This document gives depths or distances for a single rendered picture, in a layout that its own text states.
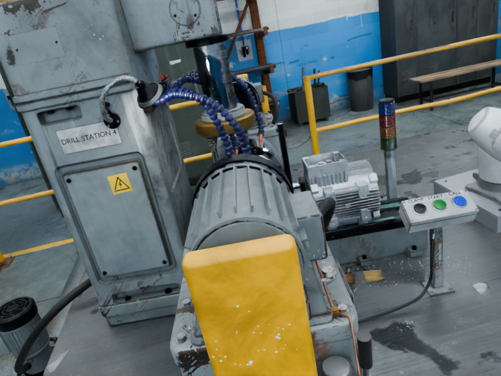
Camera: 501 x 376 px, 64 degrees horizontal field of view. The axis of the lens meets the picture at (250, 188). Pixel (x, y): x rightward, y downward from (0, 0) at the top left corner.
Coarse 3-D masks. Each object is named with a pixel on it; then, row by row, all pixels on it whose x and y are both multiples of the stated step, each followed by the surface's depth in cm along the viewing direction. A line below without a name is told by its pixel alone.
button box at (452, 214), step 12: (456, 192) 103; (468, 192) 102; (408, 204) 103; (432, 204) 101; (468, 204) 100; (408, 216) 101; (420, 216) 100; (432, 216) 100; (444, 216) 99; (456, 216) 100; (468, 216) 101; (408, 228) 102; (420, 228) 102; (432, 228) 103
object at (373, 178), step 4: (304, 176) 132; (368, 176) 121; (372, 176) 120; (376, 176) 120; (372, 180) 120; (376, 180) 120; (316, 184) 121; (312, 188) 121; (316, 188) 121; (312, 192) 121; (316, 192) 121; (372, 212) 125; (376, 212) 125; (372, 216) 126; (376, 216) 124
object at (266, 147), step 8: (248, 136) 158; (256, 136) 159; (232, 144) 156; (248, 144) 148; (256, 144) 148; (264, 144) 151; (272, 144) 160; (224, 152) 156; (240, 152) 145; (256, 152) 145; (264, 152) 145; (272, 152) 146; (272, 160) 146; (280, 160) 147; (280, 168) 147
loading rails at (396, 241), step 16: (384, 208) 136; (352, 224) 130; (368, 224) 126; (384, 224) 126; (400, 224) 126; (336, 240) 128; (352, 240) 128; (368, 240) 128; (384, 240) 128; (400, 240) 129; (416, 240) 129; (336, 256) 130; (352, 256) 130; (368, 256) 129; (384, 256) 131; (416, 256) 127
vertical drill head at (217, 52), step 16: (192, 48) 110; (208, 48) 107; (224, 48) 110; (208, 64) 108; (224, 64) 110; (208, 80) 110; (224, 80) 111; (208, 96) 113; (224, 96) 112; (240, 112) 114; (208, 128) 112; (224, 128) 111; (208, 144) 117
